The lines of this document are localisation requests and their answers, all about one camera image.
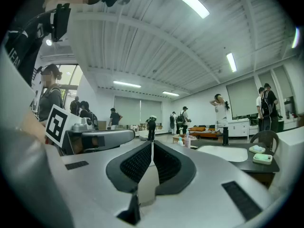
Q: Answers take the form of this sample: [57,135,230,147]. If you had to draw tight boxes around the white sink basin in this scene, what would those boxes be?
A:
[197,145,249,162]

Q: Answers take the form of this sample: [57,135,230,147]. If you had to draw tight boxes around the grey window blind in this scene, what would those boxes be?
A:
[273,65,294,100]
[225,76,260,119]
[114,95,142,126]
[140,99,163,126]

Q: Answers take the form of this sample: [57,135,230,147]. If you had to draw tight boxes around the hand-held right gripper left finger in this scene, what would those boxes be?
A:
[106,141,153,194]

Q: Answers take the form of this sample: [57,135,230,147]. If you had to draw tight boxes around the black chest-mounted device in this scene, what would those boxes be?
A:
[50,3,72,43]

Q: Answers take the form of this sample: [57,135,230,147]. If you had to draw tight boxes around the pink pump bottle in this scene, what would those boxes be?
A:
[184,129,192,148]

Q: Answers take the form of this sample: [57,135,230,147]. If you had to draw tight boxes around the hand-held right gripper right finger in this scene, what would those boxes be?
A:
[153,140,198,196]

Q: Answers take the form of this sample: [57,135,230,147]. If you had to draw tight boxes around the brown plastic chair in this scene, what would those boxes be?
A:
[249,130,279,152]

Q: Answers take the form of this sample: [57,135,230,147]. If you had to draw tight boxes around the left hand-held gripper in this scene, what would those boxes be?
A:
[45,104,136,156]

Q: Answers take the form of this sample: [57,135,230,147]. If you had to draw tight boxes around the person's left forearm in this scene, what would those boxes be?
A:
[22,109,47,143]

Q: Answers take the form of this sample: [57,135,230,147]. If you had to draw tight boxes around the white drawer cabinet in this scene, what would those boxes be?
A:
[227,119,250,138]

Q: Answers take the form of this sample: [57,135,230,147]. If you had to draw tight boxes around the person's torso in black shirt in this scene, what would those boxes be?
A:
[4,0,56,87]

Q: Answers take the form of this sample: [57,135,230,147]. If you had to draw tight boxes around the dark sink countertop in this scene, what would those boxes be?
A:
[190,139,280,173]

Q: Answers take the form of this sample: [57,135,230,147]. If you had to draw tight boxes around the green soap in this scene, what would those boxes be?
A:
[252,152,273,165]

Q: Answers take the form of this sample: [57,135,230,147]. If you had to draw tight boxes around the orange sofa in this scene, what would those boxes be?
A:
[188,125,218,138]

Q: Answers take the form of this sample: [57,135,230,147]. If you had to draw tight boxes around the blue soap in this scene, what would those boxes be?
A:
[248,144,266,154]

